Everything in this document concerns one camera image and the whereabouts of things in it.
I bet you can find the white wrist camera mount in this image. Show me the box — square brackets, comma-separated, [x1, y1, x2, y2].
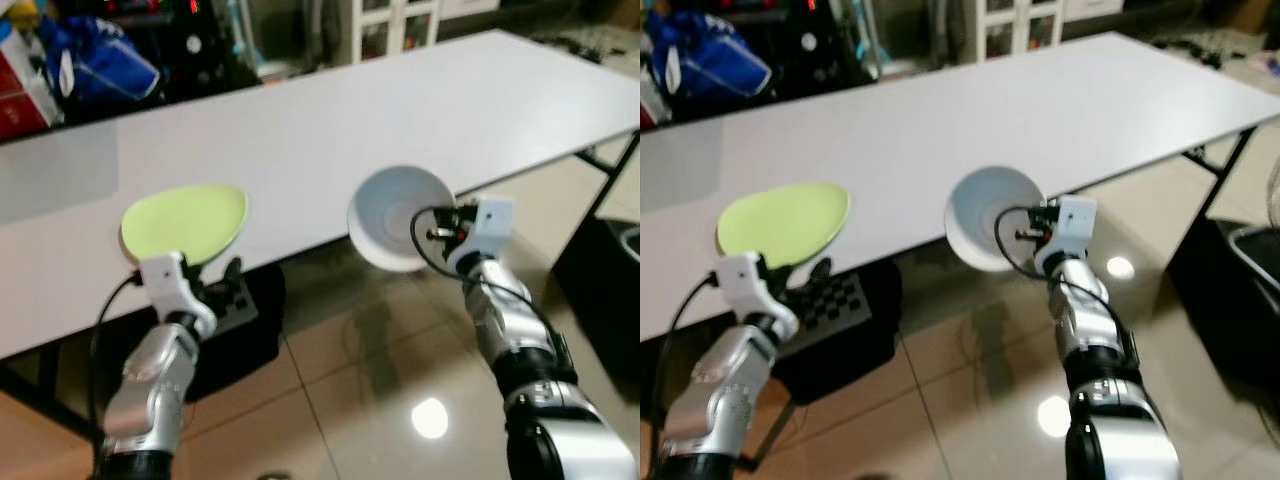
[138, 252, 217, 337]
[447, 195, 517, 274]
[720, 252, 801, 341]
[1033, 196, 1096, 274]

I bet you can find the blue bag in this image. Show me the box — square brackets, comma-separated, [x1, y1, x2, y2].
[648, 12, 773, 106]
[40, 15, 163, 113]

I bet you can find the black chair checkered cushion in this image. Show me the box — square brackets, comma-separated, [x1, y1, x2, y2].
[150, 262, 288, 403]
[770, 262, 906, 406]

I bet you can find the white shelf unit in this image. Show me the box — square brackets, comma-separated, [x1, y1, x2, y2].
[960, 0, 1069, 61]
[348, 0, 443, 65]

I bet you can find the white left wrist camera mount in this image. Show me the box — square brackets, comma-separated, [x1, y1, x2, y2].
[720, 252, 801, 341]
[138, 252, 217, 337]

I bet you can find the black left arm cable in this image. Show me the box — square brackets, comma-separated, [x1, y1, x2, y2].
[90, 272, 146, 441]
[660, 272, 723, 441]

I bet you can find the white ceramic bowl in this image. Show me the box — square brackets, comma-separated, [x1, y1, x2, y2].
[347, 166, 456, 273]
[945, 166, 1047, 273]

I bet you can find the black storage bin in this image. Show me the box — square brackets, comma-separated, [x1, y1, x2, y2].
[553, 215, 641, 401]
[1168, 215, 1280, 393]

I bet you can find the white dining table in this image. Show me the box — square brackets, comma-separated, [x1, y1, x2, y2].
[0, 28, 641, 441]
[640, 32, 1280, 346]

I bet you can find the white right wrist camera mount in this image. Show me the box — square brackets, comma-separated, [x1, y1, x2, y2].
[1033, 196, 1096, 274]
[447, 195, 517, 274]

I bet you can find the red white box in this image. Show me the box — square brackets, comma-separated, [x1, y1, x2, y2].
[640, 70, 663, 131]
[0, 20, 63, 141]

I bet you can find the light green plate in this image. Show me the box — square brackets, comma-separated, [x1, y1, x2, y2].
[120, 183, 250, 267]
[717, 182, 851, 269]

